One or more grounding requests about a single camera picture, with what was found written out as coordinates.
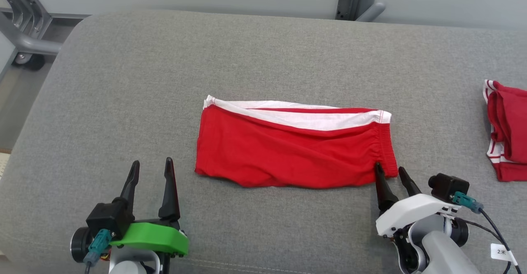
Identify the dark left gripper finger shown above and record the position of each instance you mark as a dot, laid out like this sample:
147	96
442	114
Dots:
169	196
131	187

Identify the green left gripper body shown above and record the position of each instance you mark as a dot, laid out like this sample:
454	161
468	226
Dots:
156	239

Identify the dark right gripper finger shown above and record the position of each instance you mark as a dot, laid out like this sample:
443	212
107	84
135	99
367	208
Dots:
383	191
409	185

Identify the black caster wheel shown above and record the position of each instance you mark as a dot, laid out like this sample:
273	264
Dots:
31	62

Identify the red jersey with black numbers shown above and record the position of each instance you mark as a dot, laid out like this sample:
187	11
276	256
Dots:
510	134

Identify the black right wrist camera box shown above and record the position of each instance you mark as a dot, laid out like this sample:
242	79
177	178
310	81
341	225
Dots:
446	185

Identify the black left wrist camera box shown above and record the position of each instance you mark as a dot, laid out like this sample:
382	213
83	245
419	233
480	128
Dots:
109	220

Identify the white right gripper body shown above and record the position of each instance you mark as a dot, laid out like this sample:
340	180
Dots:
411	212

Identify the red shorts with white stripe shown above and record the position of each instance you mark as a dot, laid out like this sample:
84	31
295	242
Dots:
288	154

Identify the grey metal trolley frame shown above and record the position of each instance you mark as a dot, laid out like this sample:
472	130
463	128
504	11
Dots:
24	27

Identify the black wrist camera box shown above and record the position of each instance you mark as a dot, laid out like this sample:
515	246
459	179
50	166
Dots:
446	185
109	220

